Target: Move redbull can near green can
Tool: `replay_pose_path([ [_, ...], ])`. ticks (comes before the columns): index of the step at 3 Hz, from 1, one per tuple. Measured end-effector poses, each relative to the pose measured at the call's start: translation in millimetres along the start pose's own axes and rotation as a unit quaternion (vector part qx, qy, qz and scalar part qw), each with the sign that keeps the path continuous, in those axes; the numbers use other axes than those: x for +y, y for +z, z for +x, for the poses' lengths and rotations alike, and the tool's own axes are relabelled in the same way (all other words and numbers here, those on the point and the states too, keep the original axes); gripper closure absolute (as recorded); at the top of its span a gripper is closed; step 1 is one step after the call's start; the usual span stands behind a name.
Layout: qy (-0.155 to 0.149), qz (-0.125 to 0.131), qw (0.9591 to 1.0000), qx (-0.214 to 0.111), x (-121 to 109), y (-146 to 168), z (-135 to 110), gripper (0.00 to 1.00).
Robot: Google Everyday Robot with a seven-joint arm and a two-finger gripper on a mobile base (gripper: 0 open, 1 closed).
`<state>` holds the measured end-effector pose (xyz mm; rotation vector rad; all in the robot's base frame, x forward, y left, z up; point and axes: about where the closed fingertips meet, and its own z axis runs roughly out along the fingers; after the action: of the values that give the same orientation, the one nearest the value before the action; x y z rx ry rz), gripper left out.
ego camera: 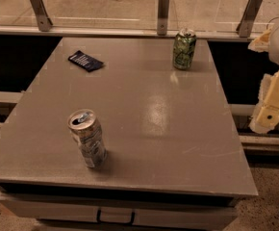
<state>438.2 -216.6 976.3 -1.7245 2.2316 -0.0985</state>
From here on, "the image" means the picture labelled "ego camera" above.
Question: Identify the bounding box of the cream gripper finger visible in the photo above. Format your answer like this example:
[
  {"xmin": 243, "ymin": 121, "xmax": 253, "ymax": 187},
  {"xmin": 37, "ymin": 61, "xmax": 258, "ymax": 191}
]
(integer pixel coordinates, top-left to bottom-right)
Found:
[
  {"xmin": 249, "ymin": 70, "xmax": 279, "ymax": 134},
  {"xmin": 248, "ymin": 29, "xmax": 271, "ymax": 53}
]

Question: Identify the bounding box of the silver redbull can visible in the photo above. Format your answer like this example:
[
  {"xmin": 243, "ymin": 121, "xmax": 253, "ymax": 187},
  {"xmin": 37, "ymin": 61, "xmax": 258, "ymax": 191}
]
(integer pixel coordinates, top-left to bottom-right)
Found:
[{"xmin": 67, "ymin": 109, "xmax": 107, "ymax": 168}]

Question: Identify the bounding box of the green soda can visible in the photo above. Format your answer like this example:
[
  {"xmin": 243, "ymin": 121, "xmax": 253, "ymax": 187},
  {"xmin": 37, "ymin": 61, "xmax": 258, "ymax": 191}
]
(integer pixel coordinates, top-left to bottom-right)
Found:
[{"xmin": 173, "ymin": 28, "xmax": 197, "ymax": 70}]

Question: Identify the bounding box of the dark blue snack packet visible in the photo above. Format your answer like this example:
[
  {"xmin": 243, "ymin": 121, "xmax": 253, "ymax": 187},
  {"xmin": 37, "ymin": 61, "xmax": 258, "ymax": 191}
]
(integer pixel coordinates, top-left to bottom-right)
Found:
[{"xmin": 68, "ymin": 50, "xmax": 104, "ymax": 72}]

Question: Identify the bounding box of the right metal rail bracket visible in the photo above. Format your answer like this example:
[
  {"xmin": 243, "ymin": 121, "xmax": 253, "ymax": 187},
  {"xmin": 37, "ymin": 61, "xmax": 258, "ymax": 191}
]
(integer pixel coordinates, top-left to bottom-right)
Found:
[{"xmin": 237, "ymin": 0, "xmax": 263, "ymax": 38}]

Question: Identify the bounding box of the metal rail bracket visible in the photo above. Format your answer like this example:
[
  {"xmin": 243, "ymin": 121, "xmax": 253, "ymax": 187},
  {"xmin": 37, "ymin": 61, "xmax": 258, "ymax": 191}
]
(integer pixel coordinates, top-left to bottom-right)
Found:
[
  {"xmin": 237, "ymin": 0, "xmax": 263, "ymax": 38},
  {"xmin": 157, "ymin": 0, "xmax": 169, "ymax": 36},
  {"xmin": 30, "ymin": 0, "xmax": 53, "ymax": 32}
]

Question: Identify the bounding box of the middle metal rail bracket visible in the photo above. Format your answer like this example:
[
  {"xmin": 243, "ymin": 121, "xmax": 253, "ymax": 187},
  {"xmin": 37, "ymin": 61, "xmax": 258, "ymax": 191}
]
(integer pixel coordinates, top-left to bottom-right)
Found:
[{"xmin": 157, "ymin": 0, "xmax": 169, "ymax": 36}]

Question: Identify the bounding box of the white drawer with handle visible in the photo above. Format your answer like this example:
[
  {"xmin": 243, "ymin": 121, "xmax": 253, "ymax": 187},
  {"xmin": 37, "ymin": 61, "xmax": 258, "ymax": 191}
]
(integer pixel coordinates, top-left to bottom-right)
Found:
[{"xmin": 0, "ymin": 192, "xmax": 237, "ymax": 231}]

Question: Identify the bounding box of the black drawer handle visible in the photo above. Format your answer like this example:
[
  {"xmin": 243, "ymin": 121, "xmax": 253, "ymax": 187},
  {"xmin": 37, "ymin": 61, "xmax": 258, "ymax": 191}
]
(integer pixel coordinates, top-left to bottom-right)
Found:
[{"xmin": 96, "ymin": 209, "xmax": 136, "ymax": 225}]

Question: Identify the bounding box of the left metal rail bracket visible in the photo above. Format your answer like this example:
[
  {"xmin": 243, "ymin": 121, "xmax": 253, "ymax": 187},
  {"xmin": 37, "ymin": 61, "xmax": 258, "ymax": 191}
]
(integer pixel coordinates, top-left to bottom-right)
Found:
[{"xmin": 30, "ymin": 0, "xmax": 53, "ymax": 32}]

